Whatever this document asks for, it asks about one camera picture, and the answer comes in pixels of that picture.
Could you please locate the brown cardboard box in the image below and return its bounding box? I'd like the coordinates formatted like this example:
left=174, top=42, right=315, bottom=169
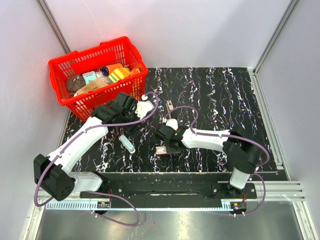
left=74, top=77, right=112, bottom=96

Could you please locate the black marble pattern mat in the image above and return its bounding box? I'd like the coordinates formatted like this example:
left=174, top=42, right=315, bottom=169
left=73, top=67, right=271, bottom=173

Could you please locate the teal small box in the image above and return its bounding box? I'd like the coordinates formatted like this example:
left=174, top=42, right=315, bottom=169
left=82, top=71, right=97, bottom=85

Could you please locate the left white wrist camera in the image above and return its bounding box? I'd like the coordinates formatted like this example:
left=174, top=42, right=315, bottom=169
left=134, top=94, right=154, bottom=120

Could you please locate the brown round sponge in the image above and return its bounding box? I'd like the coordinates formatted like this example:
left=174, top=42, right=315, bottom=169
left=66, top=74, right=86, bottom=94

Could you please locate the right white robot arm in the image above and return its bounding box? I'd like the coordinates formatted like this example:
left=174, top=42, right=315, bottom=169
left=155, top=123, right=263, bottom=198

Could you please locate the red staple box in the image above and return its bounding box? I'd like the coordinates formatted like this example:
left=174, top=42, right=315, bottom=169
left=155, top=146, right=167, bottom=155

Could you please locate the beige black stapler base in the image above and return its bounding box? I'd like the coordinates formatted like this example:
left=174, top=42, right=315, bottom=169
left=165, top=100, right=176, bottom=119

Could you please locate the red plastic shopping basket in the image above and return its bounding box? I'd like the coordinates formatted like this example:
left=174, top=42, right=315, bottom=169
left=48, top=36, right=148, bottom=121

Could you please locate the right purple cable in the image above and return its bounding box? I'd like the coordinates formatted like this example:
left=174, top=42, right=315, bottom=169
left=163, top=106, right=271, bottom=216

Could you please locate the purple cable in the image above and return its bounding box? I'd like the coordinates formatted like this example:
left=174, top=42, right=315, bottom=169
left=33, top=91, right=161, bottom=227
left=163, top=106, right=271, bottom=216

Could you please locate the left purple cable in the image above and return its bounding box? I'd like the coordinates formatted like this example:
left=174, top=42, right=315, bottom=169
left=33, top=91, right=161, bottom=227

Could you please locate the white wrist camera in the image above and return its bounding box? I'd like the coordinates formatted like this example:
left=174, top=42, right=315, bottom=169
left=134, top=94, right=154, bottom=120
left=162, top=118, right=179, bottom=130

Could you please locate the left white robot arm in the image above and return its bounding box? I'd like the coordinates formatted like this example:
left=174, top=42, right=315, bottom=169
left=33, top=92, right=153, bottom=201

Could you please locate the yellow green striped sponge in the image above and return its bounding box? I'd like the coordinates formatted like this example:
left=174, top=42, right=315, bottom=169
left=108, top=67, right=131, bottom=83

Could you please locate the orange cylinder bottle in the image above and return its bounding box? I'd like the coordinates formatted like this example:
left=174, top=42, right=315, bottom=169
left=101, top=63, right=123, bottom=77

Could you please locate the light blue white stapler top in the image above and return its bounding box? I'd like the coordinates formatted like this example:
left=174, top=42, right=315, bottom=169
left=118, top=135, right=136, bottom=154

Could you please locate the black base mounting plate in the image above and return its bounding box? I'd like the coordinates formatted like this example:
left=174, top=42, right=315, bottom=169
left=79, top=172, right=258, bottom=201

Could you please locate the orange small packet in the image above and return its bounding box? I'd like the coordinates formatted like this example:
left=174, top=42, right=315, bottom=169
left=130, top=68, right=140, bottom=76

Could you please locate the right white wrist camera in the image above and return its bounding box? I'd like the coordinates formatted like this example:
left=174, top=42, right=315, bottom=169
left=162, top=118, right=179, bottom=130

